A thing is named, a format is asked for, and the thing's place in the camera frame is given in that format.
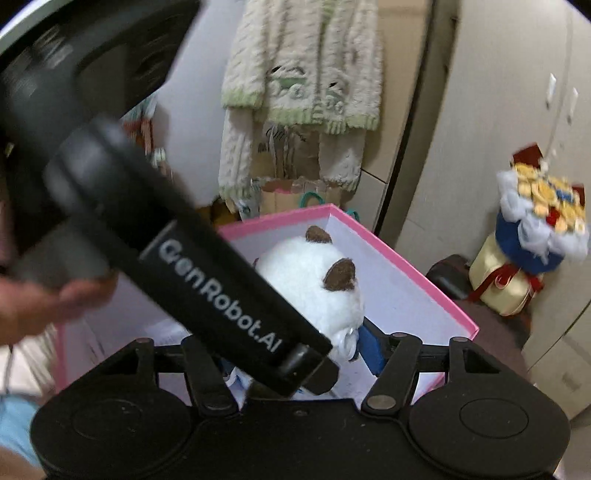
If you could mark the cream knitted sweater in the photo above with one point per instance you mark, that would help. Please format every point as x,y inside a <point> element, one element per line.
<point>300,50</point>

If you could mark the flower bouquet in blue wrap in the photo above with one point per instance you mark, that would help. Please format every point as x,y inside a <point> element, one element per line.
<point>535,217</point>

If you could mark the person's left hand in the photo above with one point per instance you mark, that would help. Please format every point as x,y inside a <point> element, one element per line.
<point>41,309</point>

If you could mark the pink cardboard box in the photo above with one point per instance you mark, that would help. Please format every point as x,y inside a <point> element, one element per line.
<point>429,318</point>

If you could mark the white plush toy brown ears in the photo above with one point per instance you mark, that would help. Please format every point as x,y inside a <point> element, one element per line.
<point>295,277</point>

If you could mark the black stool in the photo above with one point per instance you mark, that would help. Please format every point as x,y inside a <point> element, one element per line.
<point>450,277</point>

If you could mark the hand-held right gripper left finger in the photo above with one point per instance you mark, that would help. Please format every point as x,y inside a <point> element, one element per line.
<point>205,374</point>

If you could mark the cream gift box red ribbon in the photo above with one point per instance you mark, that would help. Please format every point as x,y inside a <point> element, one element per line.
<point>501,286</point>

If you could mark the light blue cloth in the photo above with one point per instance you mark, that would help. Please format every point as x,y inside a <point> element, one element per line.
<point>16,424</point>

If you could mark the beige wardrobe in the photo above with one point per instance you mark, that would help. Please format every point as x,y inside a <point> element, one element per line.
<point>489,74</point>

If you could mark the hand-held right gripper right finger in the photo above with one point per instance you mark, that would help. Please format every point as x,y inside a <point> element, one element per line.
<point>371,350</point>

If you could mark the brown paper bag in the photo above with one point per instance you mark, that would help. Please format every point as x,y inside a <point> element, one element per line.
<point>281,194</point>

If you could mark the blue white tissue packet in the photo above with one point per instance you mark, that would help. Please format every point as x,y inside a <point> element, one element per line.
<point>238,381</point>

